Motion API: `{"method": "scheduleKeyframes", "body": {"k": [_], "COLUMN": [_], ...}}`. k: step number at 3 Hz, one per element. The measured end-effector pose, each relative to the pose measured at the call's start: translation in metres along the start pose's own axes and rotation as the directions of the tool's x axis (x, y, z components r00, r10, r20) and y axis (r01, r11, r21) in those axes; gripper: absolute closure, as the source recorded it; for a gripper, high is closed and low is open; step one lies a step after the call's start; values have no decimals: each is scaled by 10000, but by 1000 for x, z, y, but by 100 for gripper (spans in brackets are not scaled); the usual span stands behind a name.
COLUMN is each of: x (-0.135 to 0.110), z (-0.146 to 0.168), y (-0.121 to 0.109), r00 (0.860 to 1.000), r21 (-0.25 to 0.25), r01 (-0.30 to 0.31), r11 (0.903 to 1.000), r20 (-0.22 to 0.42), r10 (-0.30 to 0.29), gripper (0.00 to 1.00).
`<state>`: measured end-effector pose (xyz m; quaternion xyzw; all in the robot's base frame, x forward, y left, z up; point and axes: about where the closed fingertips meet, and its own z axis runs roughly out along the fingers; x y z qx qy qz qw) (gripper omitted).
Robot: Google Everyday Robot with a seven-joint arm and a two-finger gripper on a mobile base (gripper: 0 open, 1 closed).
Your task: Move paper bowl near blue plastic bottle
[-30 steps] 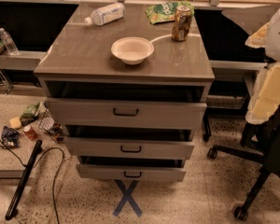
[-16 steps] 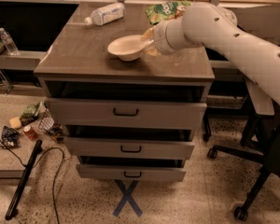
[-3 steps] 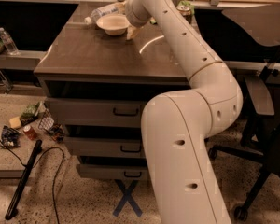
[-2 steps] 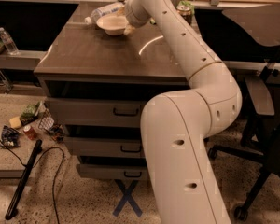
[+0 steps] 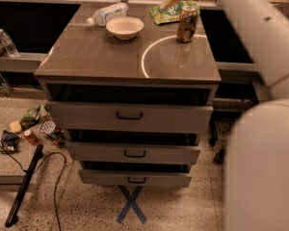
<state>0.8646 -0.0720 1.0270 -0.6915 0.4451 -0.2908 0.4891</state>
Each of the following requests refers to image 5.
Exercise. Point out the black office chair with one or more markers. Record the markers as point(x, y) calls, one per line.
point(219, 157)

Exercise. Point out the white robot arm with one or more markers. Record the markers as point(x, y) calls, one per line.
point(256, 164)

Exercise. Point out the yellow sponge on floor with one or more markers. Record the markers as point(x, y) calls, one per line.
point(15, 126)

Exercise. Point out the small upright water bottle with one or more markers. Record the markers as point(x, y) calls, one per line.
point(8, 44)

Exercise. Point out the top grey drawer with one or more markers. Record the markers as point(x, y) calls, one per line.
point(130, 117)

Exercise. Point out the wire basket on floor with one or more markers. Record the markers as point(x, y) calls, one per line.
point(48, 125)

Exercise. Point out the grey drawer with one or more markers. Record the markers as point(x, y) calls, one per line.
point(133, 153)
point(130, 117)
point(130, 178)

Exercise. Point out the black bar on floor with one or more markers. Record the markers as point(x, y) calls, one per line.
point(12, 216)

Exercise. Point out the blue tape cross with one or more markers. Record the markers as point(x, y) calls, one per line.
point(131, 204)

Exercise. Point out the grey drawer cabinet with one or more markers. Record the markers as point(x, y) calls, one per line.
point(93, 66)

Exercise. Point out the colourful snack pack floor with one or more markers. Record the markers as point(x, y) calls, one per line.
point(58, 137)

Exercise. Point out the green chip bag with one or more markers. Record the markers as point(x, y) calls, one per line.
point(171, 14)

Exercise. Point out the bottom grey drawer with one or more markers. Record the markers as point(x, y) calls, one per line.
point(130, 178)

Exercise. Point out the dark blue snack bag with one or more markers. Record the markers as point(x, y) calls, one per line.
point(9, 142)

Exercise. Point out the green bag on floor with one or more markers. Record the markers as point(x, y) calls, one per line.
point(30, 118)

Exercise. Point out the clear plastic bottle lying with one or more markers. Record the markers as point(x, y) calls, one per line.
point(102, 16)

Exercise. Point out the red can on floor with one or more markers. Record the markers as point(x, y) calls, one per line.
point(30, 137)

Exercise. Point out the middle grey drawer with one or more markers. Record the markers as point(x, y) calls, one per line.
point(133, 153)

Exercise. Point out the orange soda can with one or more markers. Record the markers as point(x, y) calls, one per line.
point(187, 24)

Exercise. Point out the white paper bowl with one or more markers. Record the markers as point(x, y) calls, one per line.
point(125, 28)

